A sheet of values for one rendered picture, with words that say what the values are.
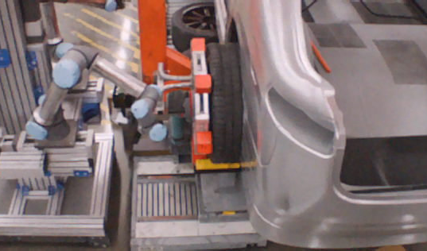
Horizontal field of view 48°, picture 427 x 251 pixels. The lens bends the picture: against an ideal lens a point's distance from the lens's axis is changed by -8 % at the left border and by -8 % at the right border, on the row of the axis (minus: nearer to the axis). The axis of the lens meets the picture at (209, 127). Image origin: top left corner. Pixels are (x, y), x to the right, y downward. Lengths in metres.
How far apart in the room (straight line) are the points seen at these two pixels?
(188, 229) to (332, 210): 1.41
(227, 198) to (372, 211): 1.37
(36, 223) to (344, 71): 2.01
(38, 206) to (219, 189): 1.14
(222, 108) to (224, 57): 0.27
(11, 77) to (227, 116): 1.16
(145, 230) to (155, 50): 1.11
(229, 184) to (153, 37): 1.01
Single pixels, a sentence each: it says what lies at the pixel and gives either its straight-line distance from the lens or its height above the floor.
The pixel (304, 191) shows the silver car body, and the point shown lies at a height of 1.20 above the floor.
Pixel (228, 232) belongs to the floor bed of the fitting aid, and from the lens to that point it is 3.14.
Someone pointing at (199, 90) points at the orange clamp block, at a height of 1.10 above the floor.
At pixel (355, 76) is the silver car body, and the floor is 1.03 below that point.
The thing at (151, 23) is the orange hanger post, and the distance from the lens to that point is 3.04.
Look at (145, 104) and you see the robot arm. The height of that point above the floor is 1.19.
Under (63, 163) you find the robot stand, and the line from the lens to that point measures 2.82.
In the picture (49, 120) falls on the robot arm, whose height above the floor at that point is 1.04.
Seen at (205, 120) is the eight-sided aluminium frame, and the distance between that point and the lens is 2.51.
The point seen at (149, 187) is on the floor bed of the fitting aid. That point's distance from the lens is 3.43.
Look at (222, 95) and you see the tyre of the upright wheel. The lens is 2.47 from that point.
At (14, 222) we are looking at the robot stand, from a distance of 3.17.
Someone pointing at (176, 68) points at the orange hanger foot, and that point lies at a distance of 3.23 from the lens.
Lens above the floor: 2.54
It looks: 40 degrees down
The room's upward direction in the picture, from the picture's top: 1 degrees clockwise
